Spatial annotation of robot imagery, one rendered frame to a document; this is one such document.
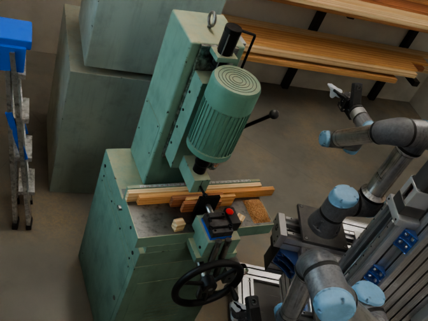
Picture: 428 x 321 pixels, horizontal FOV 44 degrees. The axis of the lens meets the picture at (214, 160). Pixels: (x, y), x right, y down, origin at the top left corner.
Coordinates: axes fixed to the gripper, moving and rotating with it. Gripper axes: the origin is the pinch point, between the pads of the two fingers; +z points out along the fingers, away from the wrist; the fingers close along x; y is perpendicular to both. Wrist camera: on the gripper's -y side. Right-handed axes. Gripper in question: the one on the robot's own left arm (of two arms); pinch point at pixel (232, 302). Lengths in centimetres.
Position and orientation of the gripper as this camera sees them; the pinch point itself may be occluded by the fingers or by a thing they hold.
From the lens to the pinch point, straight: 208.7
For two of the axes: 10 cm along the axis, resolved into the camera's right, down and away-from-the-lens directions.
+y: -0.9, 9.7, 2.3
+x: 8.8, -0.3, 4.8
